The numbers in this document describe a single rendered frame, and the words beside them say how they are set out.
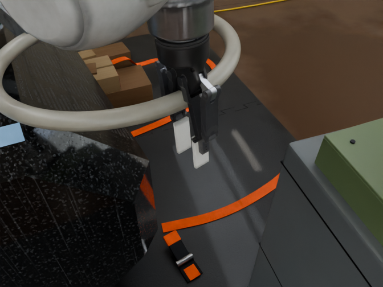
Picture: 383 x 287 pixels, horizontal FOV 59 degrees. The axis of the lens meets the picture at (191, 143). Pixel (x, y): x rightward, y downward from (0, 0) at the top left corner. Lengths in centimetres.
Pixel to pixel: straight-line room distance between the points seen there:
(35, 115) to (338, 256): 55
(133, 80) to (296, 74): 111
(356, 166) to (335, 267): 20
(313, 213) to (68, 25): 57
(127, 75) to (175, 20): 170
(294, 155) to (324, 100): 159
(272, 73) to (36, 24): 224
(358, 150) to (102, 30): 48
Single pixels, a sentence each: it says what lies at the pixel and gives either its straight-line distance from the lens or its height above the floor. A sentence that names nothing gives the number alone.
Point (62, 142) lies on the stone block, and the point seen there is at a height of 76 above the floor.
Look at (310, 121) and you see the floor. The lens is 208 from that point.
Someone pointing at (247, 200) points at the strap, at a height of 2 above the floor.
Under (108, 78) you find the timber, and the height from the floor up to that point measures 24.
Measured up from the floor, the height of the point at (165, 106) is 96.
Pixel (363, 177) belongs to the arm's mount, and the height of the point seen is 87.
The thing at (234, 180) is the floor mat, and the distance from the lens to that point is 164.
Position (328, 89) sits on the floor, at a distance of 239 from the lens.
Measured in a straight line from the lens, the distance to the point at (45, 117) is 54.
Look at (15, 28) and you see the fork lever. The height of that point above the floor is 93.
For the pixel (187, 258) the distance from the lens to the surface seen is 137.
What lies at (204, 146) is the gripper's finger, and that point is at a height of 88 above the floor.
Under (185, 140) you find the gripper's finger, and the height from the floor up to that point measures 85.
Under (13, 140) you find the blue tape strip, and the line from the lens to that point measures 75.
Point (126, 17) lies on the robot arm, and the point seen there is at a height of 117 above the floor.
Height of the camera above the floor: 127
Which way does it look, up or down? 44 degrees down
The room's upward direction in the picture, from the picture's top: straight up
